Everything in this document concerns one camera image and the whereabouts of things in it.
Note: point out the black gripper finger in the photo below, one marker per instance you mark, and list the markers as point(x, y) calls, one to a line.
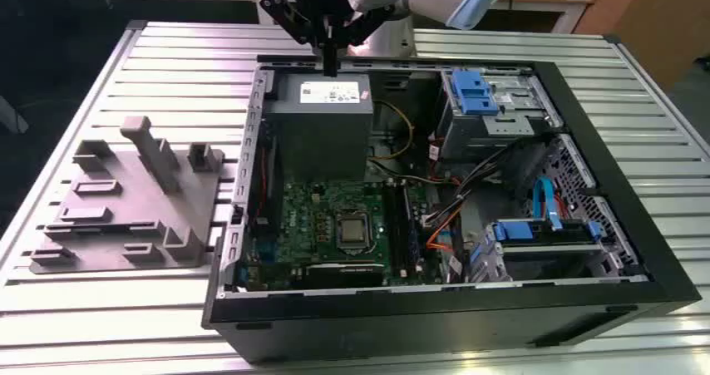
point(364, 28)
point(286, 13)

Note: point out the black RAM slot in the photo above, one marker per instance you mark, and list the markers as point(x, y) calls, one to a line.
point(392, 225)

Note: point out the blue disk carrier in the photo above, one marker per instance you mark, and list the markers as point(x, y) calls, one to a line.
point(474, 96)

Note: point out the grey power supply unit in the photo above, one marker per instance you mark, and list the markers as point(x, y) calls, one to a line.
point(322, 142)

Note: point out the silver drive cage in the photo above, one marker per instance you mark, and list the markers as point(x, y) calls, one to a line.
point(508, 127)

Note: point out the CPU socket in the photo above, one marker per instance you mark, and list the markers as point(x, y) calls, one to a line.
point(353, 213)

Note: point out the silver CPU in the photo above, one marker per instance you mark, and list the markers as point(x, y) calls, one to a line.
point(353, 230)

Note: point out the green motherboard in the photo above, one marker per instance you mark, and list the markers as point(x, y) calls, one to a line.
point(302, 225)

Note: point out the grey parts rack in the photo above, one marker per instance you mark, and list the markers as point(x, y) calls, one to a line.
point(139, 184)

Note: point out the wooden cabinet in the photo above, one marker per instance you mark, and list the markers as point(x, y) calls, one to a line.
point(655, 17)

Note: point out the hard disk in blue carrier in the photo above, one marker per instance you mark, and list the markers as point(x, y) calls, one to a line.
point(516, 230)

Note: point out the black graphics card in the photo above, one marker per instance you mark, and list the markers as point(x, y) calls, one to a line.
point(344, 273)

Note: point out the black PC case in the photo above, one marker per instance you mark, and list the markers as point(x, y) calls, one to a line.
point(389, 321)

